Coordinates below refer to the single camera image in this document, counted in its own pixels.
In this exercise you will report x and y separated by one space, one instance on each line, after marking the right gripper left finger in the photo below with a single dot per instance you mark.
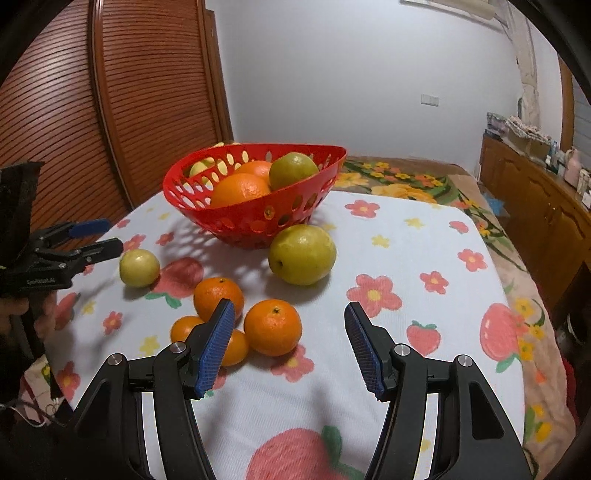
106 431

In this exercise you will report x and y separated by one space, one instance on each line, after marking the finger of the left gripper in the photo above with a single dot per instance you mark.
75 261
64 232

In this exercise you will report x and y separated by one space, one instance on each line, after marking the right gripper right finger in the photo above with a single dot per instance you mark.
474 438

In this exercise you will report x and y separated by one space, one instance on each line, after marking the small yellow-green apple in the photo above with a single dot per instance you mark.
138 268

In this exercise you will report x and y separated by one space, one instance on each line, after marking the large orange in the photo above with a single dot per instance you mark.
238 188
258 168

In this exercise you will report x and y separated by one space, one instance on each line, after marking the larger mandarin orange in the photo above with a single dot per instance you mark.
273 327

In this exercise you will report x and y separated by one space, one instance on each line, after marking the large green apple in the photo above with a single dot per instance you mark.
290 169

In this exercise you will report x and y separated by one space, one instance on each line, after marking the colourful floral bed blanket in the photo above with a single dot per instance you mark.
526 336

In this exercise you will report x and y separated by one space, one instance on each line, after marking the small mandarin orange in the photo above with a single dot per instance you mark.
182 328
237 350

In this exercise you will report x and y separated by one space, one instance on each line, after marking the wooden louvered wardrobe door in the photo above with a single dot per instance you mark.
107 97

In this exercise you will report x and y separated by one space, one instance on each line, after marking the white floral strawberry cloth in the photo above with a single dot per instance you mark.
307 414

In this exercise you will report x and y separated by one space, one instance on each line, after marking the red plastic perforated basket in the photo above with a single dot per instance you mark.
210 188

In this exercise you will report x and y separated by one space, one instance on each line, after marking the wooden sideboard cabinet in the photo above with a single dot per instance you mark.
547 224

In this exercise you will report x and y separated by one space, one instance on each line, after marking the green pear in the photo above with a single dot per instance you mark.
302 255

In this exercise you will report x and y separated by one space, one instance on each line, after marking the pink kettle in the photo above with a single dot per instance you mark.
572 167

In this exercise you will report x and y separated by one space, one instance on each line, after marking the patterned box on cabinet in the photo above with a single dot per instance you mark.
527 138

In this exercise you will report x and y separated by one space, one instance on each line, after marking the white curtain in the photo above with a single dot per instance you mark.
519 32

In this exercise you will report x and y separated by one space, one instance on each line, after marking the white wall switch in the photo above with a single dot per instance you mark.
429 100

